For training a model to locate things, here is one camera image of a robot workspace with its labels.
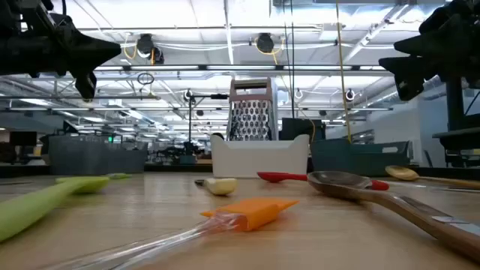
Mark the black camera stand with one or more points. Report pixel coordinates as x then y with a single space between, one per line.
189 120

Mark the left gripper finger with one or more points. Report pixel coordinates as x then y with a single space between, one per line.
90 48
86 84

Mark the light wooden spoon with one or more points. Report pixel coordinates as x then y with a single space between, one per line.
401 173

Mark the red silicone spoon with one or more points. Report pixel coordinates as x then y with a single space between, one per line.
277 176

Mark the dark wooden spoon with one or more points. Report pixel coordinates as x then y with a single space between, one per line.
337 187

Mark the teal plastic bin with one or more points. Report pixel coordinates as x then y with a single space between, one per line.
348 159

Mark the white plastic bin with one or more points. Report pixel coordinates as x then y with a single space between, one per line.
258 159

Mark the lime green silicone spoon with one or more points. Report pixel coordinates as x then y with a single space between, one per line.
33 206

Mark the black monitor stand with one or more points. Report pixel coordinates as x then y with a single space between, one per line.
455 105

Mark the grey translucent plastic bin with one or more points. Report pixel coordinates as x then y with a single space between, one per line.
93 157

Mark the grey workstation desk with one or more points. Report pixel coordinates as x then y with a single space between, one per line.
457 137

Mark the black box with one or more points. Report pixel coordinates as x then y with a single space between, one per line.
296 129

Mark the person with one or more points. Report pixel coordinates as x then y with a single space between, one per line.
218 135

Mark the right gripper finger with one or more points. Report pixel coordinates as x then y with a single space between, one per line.
427 41
412 73

